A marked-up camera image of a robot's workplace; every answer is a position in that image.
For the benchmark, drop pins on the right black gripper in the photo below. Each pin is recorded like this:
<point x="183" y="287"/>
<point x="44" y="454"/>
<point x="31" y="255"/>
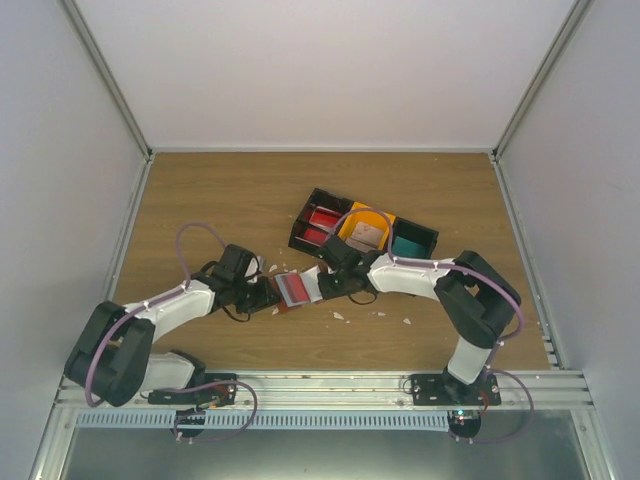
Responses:
<point x="325" y="289"/>

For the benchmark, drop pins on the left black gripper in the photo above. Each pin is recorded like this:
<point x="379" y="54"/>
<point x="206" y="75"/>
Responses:
<point x="265" y="298"/>

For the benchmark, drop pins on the brown leather card holder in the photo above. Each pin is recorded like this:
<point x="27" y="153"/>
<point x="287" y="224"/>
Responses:
<point x="311" y="282"/>

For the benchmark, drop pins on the red white credit card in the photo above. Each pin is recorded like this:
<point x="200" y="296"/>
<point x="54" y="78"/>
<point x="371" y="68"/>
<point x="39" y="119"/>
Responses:
<point x="292" y="289"/>

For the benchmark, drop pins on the black bin with red cards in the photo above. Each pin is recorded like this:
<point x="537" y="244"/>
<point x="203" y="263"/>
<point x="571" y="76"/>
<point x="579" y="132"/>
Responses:
<point x="322" y="198"/>

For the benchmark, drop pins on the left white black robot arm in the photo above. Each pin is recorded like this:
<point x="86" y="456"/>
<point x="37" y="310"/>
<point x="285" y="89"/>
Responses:
<point x="113" y="358"/>

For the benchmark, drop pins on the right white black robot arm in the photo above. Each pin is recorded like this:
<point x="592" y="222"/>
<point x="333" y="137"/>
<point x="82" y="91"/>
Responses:
<point x="479" y="303"/>

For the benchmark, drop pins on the white patterned card stack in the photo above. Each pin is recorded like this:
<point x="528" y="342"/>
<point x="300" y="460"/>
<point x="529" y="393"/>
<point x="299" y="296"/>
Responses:
<point x="365" y="237"/>

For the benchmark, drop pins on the lower red card stack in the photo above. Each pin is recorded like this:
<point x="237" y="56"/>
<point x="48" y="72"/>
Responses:
<point x="313" y="236"/>

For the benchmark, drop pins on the red card stack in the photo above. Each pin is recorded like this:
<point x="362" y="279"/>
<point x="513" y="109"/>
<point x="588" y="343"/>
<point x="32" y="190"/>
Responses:
<point x="324" y="219"/>
<point x="313" y="236"/>

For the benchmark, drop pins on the upper red card stack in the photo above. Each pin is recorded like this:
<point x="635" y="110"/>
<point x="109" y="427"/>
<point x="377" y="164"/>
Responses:
<point x="324" y="219"/>

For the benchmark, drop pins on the teal card stack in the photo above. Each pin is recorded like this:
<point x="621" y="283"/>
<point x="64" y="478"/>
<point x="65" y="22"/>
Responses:
<point x="404" y="247"/>

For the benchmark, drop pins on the black bin with teal cards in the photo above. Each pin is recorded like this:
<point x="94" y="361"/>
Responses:
<point x="412" y="231"/>

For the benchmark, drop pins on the yellow plastic bin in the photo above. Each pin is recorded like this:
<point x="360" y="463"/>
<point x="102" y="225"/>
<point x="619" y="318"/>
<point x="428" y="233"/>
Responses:
<point x="361" y="212"/>

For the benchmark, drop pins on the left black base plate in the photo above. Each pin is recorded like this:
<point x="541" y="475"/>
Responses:
<point x="215" y="389"/>

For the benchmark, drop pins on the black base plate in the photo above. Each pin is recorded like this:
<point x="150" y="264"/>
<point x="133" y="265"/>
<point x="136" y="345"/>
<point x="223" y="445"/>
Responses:
<point x="442" y="389"/>
<point x="215" y="389"/>

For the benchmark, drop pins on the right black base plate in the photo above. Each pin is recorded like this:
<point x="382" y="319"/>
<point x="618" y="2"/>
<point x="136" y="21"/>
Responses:
<point x="442" y="389"/>

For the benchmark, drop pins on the grey slotted cable duct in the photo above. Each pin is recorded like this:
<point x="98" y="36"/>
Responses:
<point x="266" y="420"/>

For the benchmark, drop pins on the aluminium front rail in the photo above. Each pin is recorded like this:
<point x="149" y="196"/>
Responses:
<point x="389" y="390"/>

